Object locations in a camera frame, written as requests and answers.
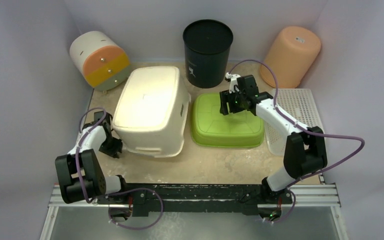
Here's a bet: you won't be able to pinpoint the lime green basin tray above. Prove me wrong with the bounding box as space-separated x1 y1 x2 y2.
190 93 265 148

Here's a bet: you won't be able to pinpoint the cream perforated laundry basket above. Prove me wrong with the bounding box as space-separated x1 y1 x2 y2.
112 66 191 158

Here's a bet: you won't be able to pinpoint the dark navy round bin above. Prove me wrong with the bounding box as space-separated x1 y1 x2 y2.
182 19 234 89

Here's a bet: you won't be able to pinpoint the white perforated strainer basket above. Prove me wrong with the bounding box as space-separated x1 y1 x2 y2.
265 88 324 156

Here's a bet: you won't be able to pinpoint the orange plastic bucket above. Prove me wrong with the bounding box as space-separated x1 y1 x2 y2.
263 25 322 89

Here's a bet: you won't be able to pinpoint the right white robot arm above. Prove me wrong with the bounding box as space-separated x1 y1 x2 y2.
219 73 328 204

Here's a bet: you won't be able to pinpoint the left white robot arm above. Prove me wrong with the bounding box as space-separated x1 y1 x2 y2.
55 107 129 205

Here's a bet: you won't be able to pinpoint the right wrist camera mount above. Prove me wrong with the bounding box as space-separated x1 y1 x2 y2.
225 72 241 93

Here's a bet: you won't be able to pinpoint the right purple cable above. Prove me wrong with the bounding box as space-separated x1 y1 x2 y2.
226 58 366 225

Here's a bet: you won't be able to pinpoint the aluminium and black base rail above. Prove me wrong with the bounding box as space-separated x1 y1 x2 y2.
49 183 341 218

